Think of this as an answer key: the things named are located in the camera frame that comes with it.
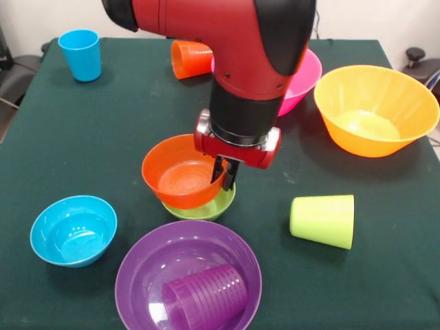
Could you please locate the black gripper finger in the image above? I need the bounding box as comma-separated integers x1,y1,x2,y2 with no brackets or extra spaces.
222,160,240,191
210,155,224,183

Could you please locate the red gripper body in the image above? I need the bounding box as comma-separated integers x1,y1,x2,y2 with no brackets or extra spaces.
193,109,282,171

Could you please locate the green plastic bowl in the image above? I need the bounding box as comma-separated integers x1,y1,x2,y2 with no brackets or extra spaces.
161,184,237,222

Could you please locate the orange plastic bowl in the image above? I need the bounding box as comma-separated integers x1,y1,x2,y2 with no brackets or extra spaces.
141,133,228,210

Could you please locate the lime green plastic cup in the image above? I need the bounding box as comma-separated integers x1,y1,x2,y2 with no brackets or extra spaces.
289,194,355,250

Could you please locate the orange plastic cup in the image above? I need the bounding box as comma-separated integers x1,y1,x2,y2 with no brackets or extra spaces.
170,39,214,80

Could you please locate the purple plastic bowl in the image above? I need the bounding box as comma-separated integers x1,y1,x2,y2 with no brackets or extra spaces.
114,219,263,330

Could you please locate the purple plastic cup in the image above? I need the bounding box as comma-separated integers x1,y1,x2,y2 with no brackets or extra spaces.
162,263,249,330

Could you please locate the blue plastic bowl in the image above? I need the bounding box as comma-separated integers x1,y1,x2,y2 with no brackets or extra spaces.
30,195,118,269

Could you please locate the pink plastic bowl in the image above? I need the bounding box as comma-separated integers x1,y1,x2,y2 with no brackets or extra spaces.
276,48,323,118

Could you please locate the yellow plastic bowl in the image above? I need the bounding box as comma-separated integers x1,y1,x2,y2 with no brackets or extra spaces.
313,65,440,159

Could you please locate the dark green tablecloth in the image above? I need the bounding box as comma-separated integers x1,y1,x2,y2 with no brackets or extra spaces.
0,36,440,330

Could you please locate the blue plastic cup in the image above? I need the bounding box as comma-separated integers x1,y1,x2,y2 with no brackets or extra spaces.
57,29,102,83

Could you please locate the black chair armrest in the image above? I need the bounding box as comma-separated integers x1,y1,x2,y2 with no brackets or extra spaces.
404,47,440,94

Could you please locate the grey chair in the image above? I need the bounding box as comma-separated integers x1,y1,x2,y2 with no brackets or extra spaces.
0,25,45,111

